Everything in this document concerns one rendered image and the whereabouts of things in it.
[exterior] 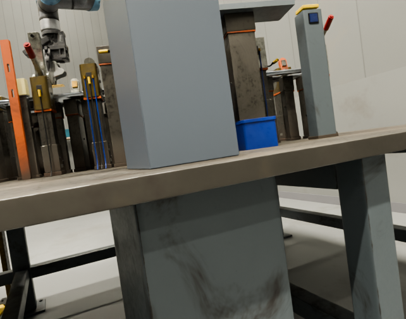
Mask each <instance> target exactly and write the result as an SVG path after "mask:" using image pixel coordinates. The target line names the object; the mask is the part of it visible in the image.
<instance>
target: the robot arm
mask: <svg viewBox="0 0 406 319"><path fill-rule="evenodd" d="M100 1H101V0H36V4H37V9H38V14H39V23H40V31H41V32H42V36H43V38H41V43H42V49H43V50H44V56H45V60H46V66H47V71H48V72H49V73H50V74H51V82H52V84H53V85H57V80H58V79H61V78H63V77H66V76H67V73H66V72H65V71H64V70H63V69H62V68H60V66H59V65H58V63H61V64H62V63H69V62H70V57H69V52H68V46H67V45H66V41H65V37H66V36H65V33H64V32H63V31H61V28H60V24H59V15H58V9H74V10H84V11H98V10H99V8H100V5H101V4H100ZM22 52H23V53H24V55H25V56H26V57H27V58H29V57H28V54H27V52H26V50H25V49H24V50H23V51H22Z"/></svg>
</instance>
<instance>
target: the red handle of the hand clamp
mask: <svg viewBox="0 0 406 319"><path fill-rule="evenodd" d="M23 46H24V48H25V50H26V52H27V54H28V57H29V58H30V59H31V61H32V63H33V65H34V67H35V69H36V71H37V73H38V75H39V76H44V74H43V72H42V70H41V67H40V65H39V63H38V61H37V58H36V55H35V53H34V50H33V49H32V47H31V45H30V43H29V42H25V43H24V44H23Z"/></svg>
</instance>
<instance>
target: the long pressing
mask: <svg viewBox="0 0 406 319"><path fill-rule="evenodd" d="M296 73H299V74H296ZM285 74H287V75H288V76H293V79H294V80H295V79H296V78H297V77H299V76H301V75H302V74H301V68H296V69H289V70H278V71H271V72H266V75H267V77H273V76H276V77H273V82H279V81H278V79H279V78H281V77H282V76H283V75H285ZM290 74H293V75H290ZM279 75H280V76H279ZM53 95H54V100H57V102H61V103H62V105H63V107H64V104H63V100H64V99H73V98H76V99H77V100H79V101H80V102H81V99H83V97H84V96H83V91H80V92H69V93H62V94H53ZM29 103H30V110H31V111H34V102H33V97H29ZM6 106H10V103H9V99H5V100H0V108H1V109H4V110H6Z"/></svg>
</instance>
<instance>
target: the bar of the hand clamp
mask: <svg viewBox="0 0 406 319"><path fill-rule="evenodd" d="M27 34H28V40H29V43H30V45H31V47H32V49H33V50H34V53H35V55H36V58H37V61H38V63H39V65H40V67H41V70H43V72H44V76H46V73H47V68H46V62H45V59H44V53H43V49H42V43H41V37H40V34H39V33H38V32H28V33H27ZM34 69H35V67H34ZM35 74H36V77H38V76H39V75H38V73H37V71H36V69H35Z"/></svg>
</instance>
